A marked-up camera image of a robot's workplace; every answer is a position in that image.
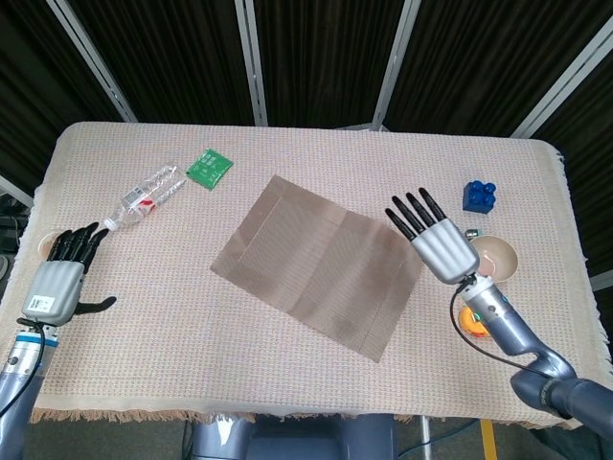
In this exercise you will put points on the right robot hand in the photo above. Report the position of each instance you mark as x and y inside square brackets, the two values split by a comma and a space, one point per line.
[443, 251]

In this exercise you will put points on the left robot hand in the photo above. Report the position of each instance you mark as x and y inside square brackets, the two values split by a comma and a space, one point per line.
[55, 292]

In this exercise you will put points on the light brown bowl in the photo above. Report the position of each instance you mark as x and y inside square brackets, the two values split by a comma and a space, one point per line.
[500, 256]

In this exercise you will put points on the brown woven placemat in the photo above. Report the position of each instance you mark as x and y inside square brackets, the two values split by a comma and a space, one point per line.
[316, 268]

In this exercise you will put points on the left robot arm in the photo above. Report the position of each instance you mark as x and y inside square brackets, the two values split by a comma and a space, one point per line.
[19, 378]

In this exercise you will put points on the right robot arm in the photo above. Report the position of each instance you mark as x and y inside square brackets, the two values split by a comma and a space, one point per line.
[507, 330]

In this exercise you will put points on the small dark binder clip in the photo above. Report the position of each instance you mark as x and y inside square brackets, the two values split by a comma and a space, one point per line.
[473, 234]

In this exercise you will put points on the brown tape roll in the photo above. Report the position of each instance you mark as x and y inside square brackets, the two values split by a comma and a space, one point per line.
[46, 244]

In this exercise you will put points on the blue toy building block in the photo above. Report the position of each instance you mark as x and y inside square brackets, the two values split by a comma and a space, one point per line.
[479, 197]

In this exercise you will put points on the yellow tape measure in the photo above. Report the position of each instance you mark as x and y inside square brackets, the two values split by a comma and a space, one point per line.
[471, 326]

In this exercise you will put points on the clear plastic water bottle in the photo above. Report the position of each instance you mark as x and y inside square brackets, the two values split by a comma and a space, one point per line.
[139, 201]

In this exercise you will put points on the pink woven tablecloth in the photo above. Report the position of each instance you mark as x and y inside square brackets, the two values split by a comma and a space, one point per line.
[297, 144]

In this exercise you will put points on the white table leg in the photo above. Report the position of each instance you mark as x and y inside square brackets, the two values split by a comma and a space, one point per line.
[424, 433]

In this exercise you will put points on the green sachet packet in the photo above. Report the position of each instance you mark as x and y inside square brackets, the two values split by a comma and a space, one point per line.
[209, 167]

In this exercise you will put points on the black pleated curtain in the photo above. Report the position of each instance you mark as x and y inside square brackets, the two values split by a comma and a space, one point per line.
[325, 48]

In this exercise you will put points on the grey robot torso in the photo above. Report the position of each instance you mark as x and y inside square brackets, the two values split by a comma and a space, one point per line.
[297, 441]

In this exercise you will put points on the grey aluminium partition post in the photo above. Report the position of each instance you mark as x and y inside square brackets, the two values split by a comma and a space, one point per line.
[254, 62]
[14, 190]
[602, 282]
[395, 62]
[565, 86]
[96, 62]

